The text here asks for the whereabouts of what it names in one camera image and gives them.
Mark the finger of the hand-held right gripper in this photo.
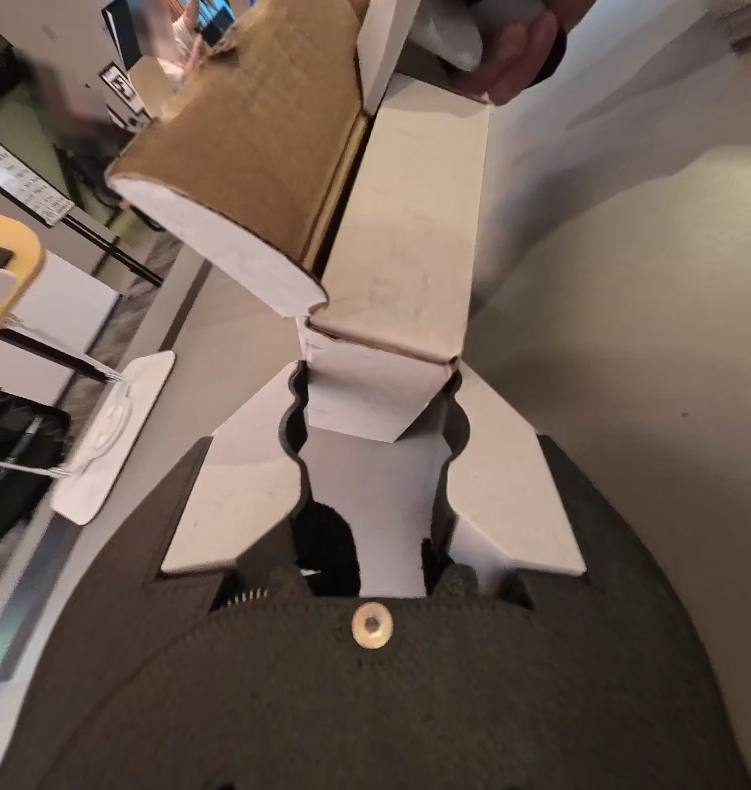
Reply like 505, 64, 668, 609
357, 0, 423, 116

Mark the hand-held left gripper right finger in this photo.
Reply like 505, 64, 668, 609
420, 363, 588, 596

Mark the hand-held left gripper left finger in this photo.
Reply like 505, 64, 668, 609
159, 360, 309, 576

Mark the white cardboard box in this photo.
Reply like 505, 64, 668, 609
105, 0, 492, 444

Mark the person's right hand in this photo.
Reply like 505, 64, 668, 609
458, 0, 598, 107

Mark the clear acrylic rod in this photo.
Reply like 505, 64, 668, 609
0, 457, 74, 477
5, 315, 123, 383

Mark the brown cardboard piece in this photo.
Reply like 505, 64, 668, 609
128, 58, 179, 115

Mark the white partition panel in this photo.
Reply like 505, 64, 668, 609
0, 250, 120, 402

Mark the checkered marker tag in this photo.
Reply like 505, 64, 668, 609
99, 62, 151, 124

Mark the wooden instruction board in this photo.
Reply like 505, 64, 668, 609
0, 209, 46, 346

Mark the white printed sign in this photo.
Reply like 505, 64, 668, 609
0, 132, 75, 226

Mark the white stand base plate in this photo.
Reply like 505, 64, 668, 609
50, 351, 177, 525

